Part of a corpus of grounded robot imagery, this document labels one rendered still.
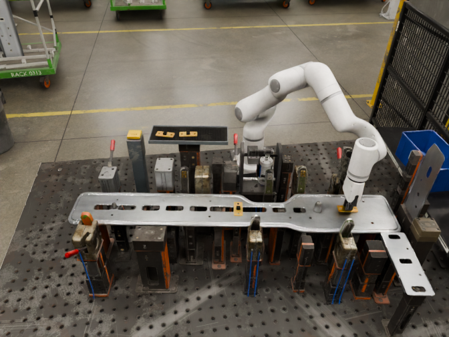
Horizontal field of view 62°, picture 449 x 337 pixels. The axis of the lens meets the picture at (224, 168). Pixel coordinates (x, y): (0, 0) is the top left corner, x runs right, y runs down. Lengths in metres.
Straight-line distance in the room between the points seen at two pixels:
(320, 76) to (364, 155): 0.34
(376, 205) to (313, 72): 0.65
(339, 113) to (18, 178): 2.94
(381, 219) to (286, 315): 0.56
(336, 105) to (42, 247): 1.49
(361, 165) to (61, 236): 1.44
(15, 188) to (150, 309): 2.23
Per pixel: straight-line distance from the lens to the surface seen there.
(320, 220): 1.62
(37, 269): 1.96
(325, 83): 1.51
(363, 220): 1.68
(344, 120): 1.49
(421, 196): 1.70
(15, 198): 3.54
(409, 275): 1.55
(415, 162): 1.82
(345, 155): 1.70
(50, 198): 2.29
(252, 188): 1.77
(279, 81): 1.60
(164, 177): 1.67
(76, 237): 1.51
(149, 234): 1.50
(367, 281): 1.71
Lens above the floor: 2.12
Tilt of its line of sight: 38 degrees down
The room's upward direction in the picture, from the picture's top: 1 degrees clockwise
